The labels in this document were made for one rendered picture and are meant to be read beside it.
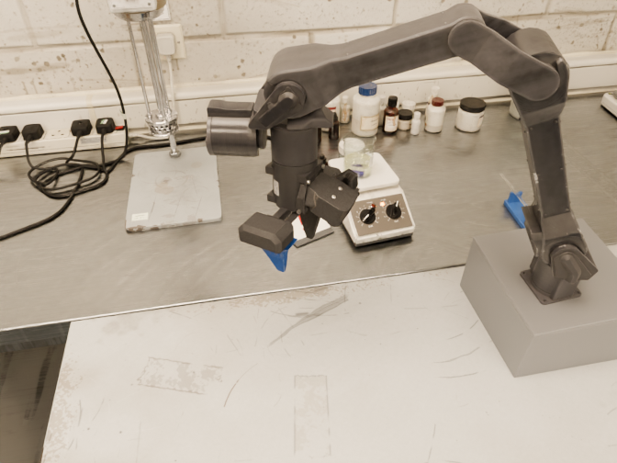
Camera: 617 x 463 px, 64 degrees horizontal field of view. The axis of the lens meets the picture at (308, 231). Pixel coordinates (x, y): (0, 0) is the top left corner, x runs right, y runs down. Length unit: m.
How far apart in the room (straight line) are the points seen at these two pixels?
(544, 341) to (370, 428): 0.28
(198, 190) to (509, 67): 0.77
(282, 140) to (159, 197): 0.60
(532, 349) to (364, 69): 0.47
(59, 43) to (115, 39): 0.13
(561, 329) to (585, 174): 0.64
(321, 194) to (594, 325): 0.44
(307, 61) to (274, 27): 0.82
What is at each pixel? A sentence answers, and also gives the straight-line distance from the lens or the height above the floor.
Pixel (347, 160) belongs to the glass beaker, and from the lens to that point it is 1.00.
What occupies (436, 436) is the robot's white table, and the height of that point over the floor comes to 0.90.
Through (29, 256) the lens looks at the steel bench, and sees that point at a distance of 1.10.
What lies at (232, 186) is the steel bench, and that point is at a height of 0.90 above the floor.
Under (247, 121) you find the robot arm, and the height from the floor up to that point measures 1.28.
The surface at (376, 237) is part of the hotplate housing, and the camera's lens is 0.98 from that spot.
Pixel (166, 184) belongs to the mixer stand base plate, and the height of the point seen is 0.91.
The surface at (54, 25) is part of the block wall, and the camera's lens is 1.39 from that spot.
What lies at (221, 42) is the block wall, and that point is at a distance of 1.37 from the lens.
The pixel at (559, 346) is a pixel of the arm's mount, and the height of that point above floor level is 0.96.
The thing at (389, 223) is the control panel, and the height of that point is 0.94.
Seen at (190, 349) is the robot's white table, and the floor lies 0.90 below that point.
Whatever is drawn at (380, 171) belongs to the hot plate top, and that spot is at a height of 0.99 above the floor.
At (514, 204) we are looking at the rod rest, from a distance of 1.16.
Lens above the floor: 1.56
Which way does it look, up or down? 40 degrees down
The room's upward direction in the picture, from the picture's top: straight up
